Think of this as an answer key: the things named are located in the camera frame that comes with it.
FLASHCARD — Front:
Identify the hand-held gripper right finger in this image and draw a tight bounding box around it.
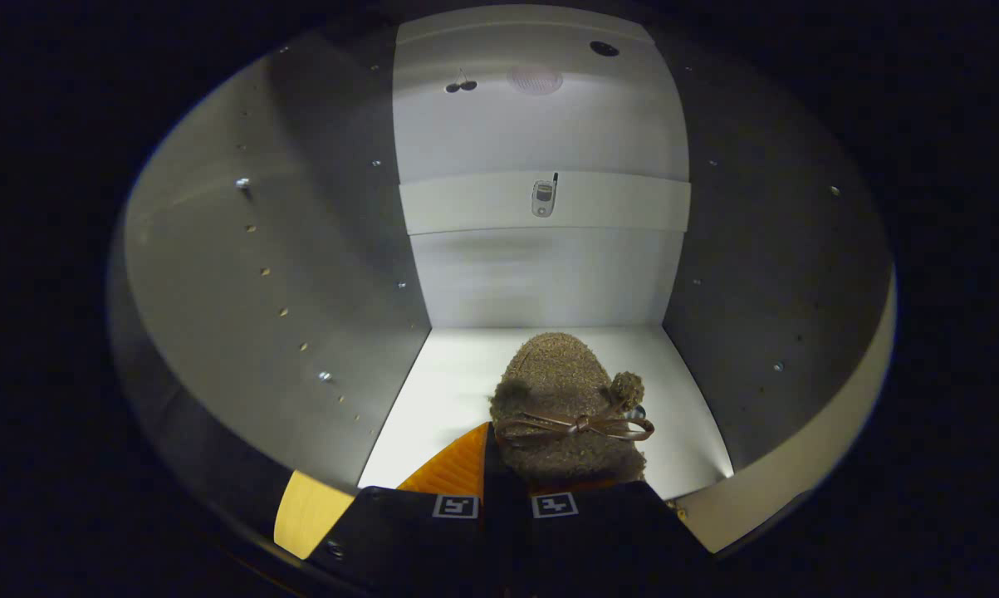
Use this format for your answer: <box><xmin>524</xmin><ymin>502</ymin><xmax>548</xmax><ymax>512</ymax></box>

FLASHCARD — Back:
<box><xmin>499</xmin><ymin>478</ymin><xmax>716</xmax><ymax>598</ymax></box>

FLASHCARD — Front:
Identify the brown fuzzy shoe with bow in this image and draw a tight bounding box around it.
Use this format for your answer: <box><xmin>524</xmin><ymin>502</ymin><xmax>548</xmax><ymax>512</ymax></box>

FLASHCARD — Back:
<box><xmin>489</xmin><ymin>332</ymin><xmax>656</xmax><ymax>487</ymax></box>

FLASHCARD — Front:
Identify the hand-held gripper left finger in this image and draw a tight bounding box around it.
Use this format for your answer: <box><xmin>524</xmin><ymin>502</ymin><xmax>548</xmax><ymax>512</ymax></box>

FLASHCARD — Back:
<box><xmin>308</xmin><ymin>422</ymin><xmax>500</xmax><ymax>598</ymax></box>

